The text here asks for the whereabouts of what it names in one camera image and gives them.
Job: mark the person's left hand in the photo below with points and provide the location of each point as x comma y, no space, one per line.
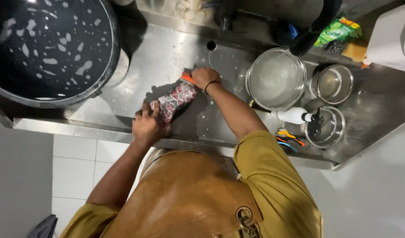
149,127

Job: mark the person's right hand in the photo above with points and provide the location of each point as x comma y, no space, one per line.
205,76

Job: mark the person's right fingers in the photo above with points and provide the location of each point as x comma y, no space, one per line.
195,77

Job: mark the person's left fingers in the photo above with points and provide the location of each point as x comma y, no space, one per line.
149,108

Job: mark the orange scrub brush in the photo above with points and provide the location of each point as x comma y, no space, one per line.
188,78

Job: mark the red white patterned cloth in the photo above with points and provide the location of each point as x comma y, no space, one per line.
176,99

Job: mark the black wristband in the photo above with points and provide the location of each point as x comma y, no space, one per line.
211,84

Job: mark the black faucet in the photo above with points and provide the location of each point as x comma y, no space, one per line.
225,15

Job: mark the large glass bowl with water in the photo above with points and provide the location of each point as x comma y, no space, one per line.
276,79

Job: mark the brown leather apron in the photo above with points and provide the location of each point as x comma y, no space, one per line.
189,193

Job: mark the white spray bottle black nozzle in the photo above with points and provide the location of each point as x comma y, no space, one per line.
293,115

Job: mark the orange toothbrush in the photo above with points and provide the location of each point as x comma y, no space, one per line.
288,135

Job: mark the blue toothbrush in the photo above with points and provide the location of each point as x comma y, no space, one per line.
287,145

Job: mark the large black tub soapy water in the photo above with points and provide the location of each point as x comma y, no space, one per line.
50,49

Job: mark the olive green shirt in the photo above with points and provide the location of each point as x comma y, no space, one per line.
281,185

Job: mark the small steel bowl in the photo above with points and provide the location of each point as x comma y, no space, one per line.
333,84

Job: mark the black scouring pad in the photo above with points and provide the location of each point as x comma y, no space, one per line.
334,47

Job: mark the small glass bowl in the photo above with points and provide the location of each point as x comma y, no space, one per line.
328,130

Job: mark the brass apron clasp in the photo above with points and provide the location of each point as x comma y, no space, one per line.
246,219

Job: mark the green detergent packet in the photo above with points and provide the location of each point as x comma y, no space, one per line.
336,31

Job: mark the dark grey cloth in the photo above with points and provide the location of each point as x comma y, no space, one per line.
43,228

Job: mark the yellow sponge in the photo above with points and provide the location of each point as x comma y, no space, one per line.
354,51

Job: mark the white appliance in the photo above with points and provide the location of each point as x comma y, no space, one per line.
392,38

